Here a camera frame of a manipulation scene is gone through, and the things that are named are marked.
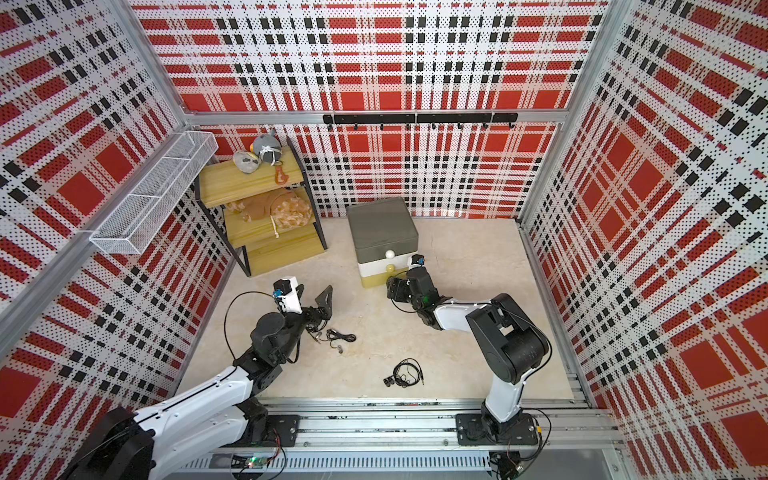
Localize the black earphones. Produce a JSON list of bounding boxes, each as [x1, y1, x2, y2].
[[307, 329, 329, 343], [326, 328, 357, 354], [383, 358, 424, 388]]

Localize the white drawer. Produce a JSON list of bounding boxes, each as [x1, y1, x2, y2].
[[358, 252, 415, 277]]

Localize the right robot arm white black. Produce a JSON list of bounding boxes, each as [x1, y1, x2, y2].
[[386, 266, 552, 425]]

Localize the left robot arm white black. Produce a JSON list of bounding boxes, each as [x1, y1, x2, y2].
[[60, 277, 333, 479]]

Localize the three-drawer storage cabinet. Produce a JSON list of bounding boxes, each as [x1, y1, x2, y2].
[[346, 197, 419, 265]]

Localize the tan plush toy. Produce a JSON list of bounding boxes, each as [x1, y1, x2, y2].
[[225, 188, 313, 233]]

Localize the wooden three-tier shelf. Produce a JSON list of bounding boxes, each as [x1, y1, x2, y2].
[[194, 136, 328, 277]]

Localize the orange small toy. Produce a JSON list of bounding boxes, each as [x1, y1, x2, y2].
[[275, 166, 289, 185]]

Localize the white grey cap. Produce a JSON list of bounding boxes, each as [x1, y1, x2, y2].
[[232, 150, 262, 175]]

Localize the grey plush toy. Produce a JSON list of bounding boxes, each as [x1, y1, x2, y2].
[[251, 134, 283, 166]]

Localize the green circuit board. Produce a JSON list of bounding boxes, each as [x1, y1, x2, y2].
[[231, 455, 271, 471]]

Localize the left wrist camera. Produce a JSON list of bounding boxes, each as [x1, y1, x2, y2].
[[273, 276, 302, 314]]

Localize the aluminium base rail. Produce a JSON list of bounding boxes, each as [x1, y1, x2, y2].
[[172, 399, 633, 479]]

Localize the white wire mesh basket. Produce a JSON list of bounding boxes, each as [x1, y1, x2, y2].
[[89, 130, 217, 255]]

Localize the black wall hook rail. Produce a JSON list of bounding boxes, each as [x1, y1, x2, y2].
[[322, 112, 519, 128]]

